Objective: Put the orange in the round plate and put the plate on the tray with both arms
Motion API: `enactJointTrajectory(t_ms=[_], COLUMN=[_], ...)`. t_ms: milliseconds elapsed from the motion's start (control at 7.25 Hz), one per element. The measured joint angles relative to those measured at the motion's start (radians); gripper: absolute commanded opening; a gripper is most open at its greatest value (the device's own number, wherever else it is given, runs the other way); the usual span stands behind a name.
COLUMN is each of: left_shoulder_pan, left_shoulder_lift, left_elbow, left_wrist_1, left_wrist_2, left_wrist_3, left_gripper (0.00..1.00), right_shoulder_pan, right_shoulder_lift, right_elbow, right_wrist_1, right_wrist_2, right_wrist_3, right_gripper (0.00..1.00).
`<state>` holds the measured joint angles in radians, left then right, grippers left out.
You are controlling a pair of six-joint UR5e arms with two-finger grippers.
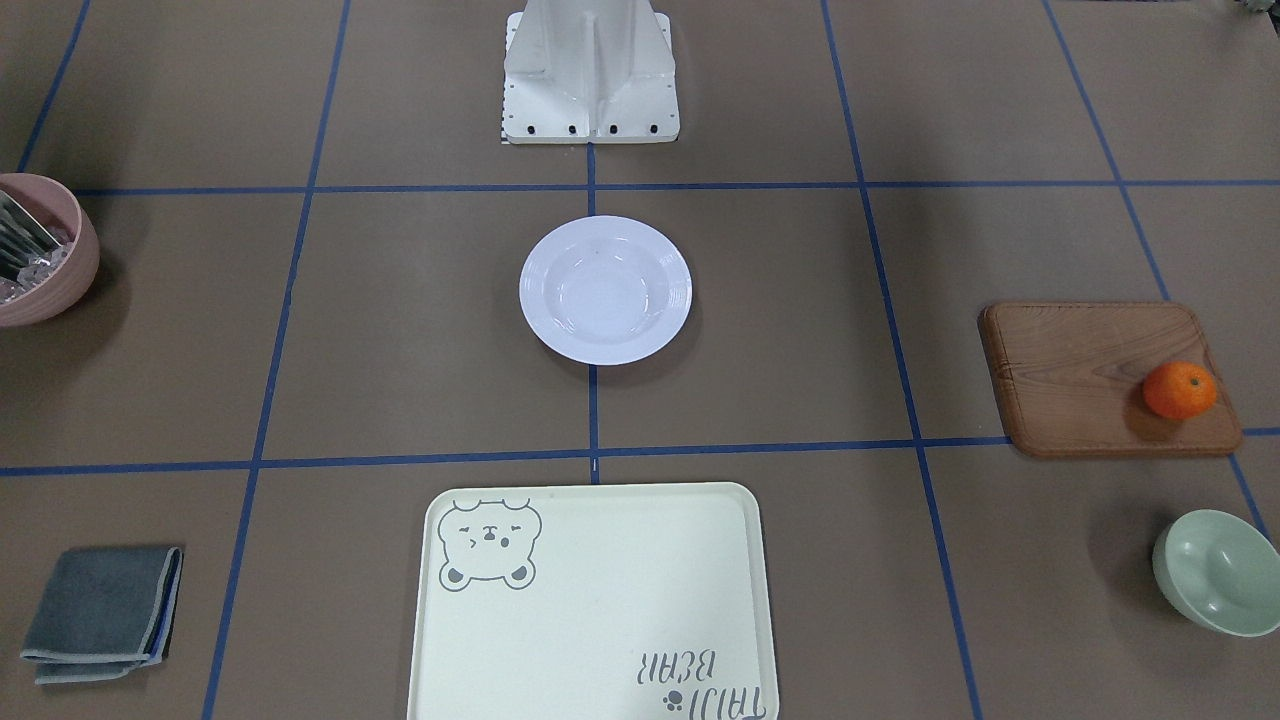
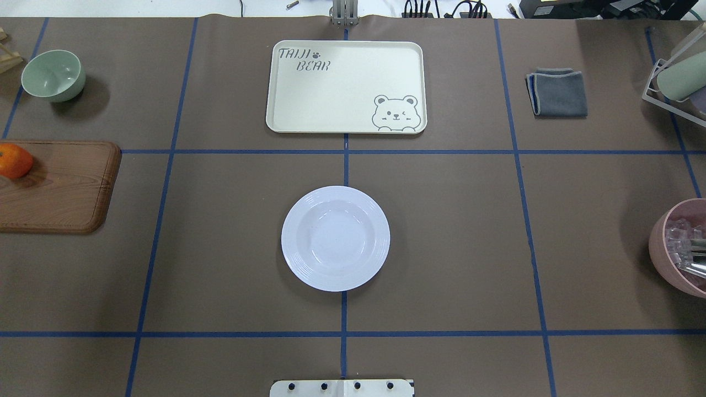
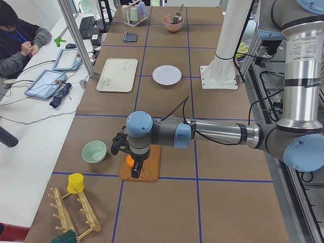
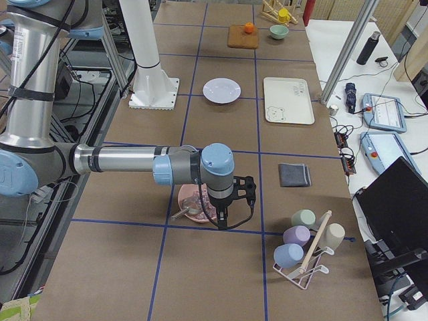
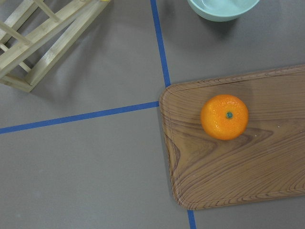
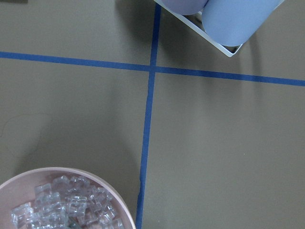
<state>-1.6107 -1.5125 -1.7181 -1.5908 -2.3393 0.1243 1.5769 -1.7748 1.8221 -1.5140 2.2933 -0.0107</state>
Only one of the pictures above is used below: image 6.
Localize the pale purple cylinder cup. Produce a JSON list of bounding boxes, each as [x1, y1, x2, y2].
[[162, 0, 208, 15]]

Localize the pale blue cylinder cup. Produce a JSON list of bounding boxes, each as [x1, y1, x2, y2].
[[202, 0, 280, 47]]

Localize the clear plastic ice cubes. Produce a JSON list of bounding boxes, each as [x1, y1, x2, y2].
[[11, 176, 124, 229]]

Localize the pink bowl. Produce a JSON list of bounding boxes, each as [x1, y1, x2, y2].
[[0, 167, 136, 229]]

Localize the white wire rack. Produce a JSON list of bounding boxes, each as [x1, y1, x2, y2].
[[156, 0, 283, 57]]

